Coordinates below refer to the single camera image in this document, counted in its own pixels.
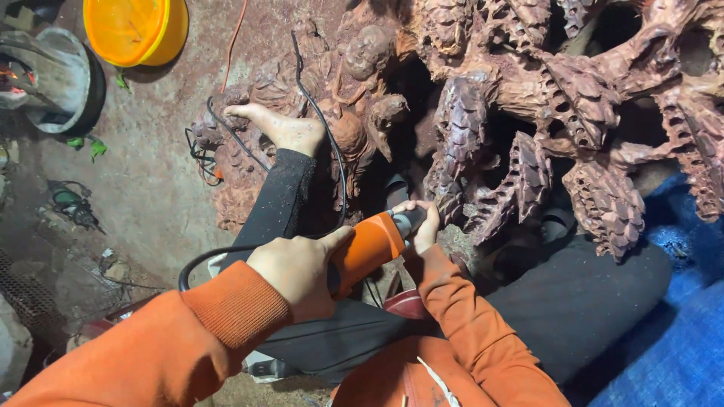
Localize orange electric die grinder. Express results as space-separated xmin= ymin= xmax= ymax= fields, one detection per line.
xmin=327 ymin=205 xmax=429 ymax=301

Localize person's left leg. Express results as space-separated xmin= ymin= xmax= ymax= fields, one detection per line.
xmin=218 ymin=148 xmax=448 ymax=385

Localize person's right hand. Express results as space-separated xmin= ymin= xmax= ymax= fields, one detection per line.
xmin=390 ymin=199 xmax=442 ymax=256

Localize yellow plastic bucket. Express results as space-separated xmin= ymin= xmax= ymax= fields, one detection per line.
xmin=83 ymin=0 xmax=190 ymax=67

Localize blue woven tarp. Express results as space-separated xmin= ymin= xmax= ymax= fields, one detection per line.
xmin=566 ymin=170 xmax=724 ymax=407

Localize red plastic seat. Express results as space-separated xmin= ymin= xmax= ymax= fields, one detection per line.
xmin=383 ymin=271 xmax=432 ymax=321

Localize person's orange hoodie torso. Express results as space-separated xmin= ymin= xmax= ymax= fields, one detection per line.
xmin=331 ymin=336 xmax=482 ymax=407

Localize green power tool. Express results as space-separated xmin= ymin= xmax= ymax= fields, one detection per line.
xmin=46 ymin=180 xmax=107 ymax=235

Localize grey metal stove pot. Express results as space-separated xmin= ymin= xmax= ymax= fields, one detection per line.
xmin=0 ymin=27 xmax=107 ymax=136

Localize green leaf scraps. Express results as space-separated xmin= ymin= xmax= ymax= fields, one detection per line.
xmin=65 ymin=135 xmax=108 ymax=164

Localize person's leg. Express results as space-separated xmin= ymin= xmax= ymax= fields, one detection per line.
xmin=218 ymin=148 xmax=448 ymax=385
xmin=441 ymin=209 xmax=674 ymax=388

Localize thin orange cable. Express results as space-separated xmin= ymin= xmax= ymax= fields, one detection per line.
xmin=221 ymin=0 xmax=248 ymax=94

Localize white hoodie drawstring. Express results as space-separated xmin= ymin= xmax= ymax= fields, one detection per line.
xmin=417 ymin=356 xmax=462 ymax=407

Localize person's left hand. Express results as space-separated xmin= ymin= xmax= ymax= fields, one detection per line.
xmin=247 ymin=225 xmax=356 ymax=324

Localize metal floor grate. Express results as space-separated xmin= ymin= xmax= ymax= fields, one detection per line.
xmin=0 ymin=249 xmax=69 ymax=340

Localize black grinder power cable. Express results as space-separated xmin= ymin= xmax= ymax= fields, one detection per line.
xmin=178 ymin=31 xmax=348 ymax=292

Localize tangled cable bundle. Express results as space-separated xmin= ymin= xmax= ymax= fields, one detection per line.
xmin=184 ymin=127 xmax=224 ymax=187

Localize person's right leg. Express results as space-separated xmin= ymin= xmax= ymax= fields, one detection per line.
xmin=441 ymin=209 xmax=674 ymax=388

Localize thin black cable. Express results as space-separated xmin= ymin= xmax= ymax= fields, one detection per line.
xmin=205 ymin=96 xmax=272 ymax=173

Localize large carved wooden sculpture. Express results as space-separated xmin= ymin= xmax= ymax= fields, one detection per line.
xmin=189 ymin=0 xmax=724 ymax=263

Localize person's left foot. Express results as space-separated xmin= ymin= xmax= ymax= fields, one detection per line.
xmin=223 ymin=103 xmax=328 ymax=158

